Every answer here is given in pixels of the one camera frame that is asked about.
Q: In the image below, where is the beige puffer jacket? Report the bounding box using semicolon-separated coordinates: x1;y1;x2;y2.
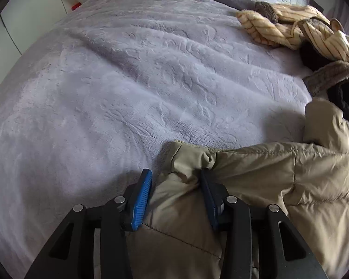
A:
127;99;349;278

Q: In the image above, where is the lavender embossed bed blanket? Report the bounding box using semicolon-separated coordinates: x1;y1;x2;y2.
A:
0;0;311;278

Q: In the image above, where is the black folded fleece garment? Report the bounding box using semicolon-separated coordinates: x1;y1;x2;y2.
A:
299;40;349;121

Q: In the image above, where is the beige striped plush robe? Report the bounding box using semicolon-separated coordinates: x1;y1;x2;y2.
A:
236;0;349;96

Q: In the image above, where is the red small box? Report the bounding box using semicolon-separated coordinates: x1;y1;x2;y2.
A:
71;2;82;11

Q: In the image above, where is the white wardrobe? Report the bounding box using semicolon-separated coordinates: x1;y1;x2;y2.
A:
0;0;67;84

